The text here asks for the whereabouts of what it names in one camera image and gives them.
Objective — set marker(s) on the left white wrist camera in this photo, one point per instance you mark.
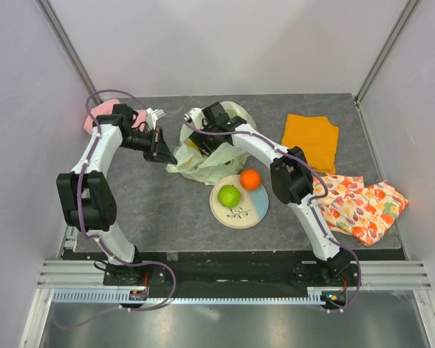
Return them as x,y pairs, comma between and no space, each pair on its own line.
152,116

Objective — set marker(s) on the white slotted cable duct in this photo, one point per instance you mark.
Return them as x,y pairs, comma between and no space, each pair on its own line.
144,297

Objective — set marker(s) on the yellow fake banana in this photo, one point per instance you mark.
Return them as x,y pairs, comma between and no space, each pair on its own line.
192,144

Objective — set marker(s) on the orange folded cloth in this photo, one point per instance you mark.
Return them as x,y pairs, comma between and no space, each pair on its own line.
316,137

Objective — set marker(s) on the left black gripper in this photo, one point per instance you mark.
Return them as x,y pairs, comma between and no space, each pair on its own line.
158,150

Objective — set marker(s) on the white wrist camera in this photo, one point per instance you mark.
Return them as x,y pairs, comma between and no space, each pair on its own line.
152,116
194,116

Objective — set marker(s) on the floral patterned cloth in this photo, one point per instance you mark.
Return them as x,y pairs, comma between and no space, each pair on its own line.
364,212

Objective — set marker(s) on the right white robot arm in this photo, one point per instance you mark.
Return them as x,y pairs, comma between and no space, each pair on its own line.
293,181

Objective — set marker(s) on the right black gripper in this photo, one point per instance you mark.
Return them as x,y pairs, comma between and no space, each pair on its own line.
199,138

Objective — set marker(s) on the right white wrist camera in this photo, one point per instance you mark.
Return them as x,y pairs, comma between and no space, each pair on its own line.
194,116

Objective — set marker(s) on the pink cloth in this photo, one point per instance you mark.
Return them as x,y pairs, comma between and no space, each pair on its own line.
106,108

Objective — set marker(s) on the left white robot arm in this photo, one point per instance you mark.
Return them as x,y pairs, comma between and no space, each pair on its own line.
87,201

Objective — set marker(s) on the fake orange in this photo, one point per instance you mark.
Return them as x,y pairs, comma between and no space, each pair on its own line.
250,179

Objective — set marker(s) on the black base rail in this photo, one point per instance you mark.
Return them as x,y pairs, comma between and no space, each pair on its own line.
296,269

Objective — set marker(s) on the green fake apple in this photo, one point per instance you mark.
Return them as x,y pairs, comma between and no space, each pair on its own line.
229,196

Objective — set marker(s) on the cream and blue plate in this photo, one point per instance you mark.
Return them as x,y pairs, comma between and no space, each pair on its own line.
251,209

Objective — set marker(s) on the light green plastic bag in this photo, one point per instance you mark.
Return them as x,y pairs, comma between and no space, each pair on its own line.
226,160

